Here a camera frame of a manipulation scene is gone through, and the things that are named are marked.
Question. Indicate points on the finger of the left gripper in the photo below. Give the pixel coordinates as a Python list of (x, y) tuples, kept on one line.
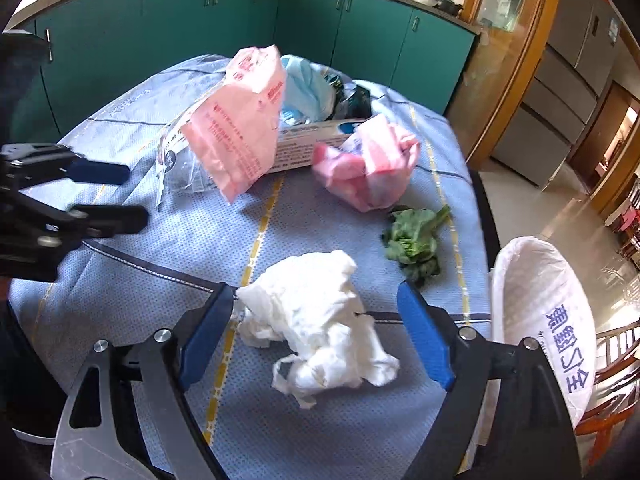
[(97, 169), (81, 221)]

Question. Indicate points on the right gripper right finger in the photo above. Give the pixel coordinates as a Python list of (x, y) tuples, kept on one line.
[(458, 359)]

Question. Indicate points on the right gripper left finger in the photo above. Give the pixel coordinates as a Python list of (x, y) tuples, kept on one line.
[(173, 360)]

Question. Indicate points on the clear snack bag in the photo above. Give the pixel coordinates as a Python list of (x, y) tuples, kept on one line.
[(177, 169)]

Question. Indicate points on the green vegetable leaf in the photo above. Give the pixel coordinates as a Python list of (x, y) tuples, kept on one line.
[(410, 240)]

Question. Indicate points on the white tissue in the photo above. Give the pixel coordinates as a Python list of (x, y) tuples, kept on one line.
[(309, 302)]

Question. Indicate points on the pink plastic package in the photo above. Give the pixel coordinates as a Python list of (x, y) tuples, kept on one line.
[(233, 132)]

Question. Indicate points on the pink wrapper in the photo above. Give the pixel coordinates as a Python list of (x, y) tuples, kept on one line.
[(372, 168)]

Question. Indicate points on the white medicine box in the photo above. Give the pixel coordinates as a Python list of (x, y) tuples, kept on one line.
[(296, 144)]

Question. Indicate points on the blue face mask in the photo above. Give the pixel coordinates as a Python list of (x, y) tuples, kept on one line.
[(308, 96)]

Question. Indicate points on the dark green foil wrapper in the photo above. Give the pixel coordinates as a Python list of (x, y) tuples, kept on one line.
[(351, 100)]

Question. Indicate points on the white bag lined trash bin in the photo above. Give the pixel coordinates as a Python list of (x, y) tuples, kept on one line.
[(534, 292)]

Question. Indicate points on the blue checked tablecloth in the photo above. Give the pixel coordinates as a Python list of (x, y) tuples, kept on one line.
[(124, 289)]

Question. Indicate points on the wooden dining chair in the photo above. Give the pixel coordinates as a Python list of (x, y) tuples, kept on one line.
[(615, 394)]

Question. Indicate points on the teal lower cabinets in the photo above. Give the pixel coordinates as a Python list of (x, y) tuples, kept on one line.
[(99, 49)]

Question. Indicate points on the silver refrigerator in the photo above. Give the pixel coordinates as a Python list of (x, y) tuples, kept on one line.
[(563, 93)]

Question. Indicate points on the black small pot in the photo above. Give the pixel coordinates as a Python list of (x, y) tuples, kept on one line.
[(449, 6)]

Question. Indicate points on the wooden glass sliding door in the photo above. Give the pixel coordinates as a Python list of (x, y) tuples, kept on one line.
[(497, 76)]

